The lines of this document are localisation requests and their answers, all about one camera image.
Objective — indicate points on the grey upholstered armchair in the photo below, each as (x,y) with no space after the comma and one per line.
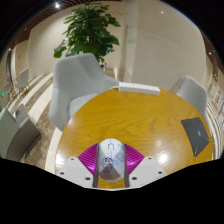
(193,95)
(76,83)
(13,133)

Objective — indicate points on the small white chair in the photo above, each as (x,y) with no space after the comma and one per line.
(23,78)

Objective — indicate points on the dark grey mouse pad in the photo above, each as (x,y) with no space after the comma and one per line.
(197,135)

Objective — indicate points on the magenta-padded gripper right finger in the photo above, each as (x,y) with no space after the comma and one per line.
(135,160)

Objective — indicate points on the green potted plant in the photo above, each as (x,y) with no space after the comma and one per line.
(88,31)

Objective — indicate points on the white cartoon-print computer mouse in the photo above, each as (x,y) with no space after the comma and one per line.
(111,160)

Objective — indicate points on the white power strip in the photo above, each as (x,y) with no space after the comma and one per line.
(139,88)

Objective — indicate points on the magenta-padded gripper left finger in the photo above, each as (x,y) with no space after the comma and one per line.
(87,160)

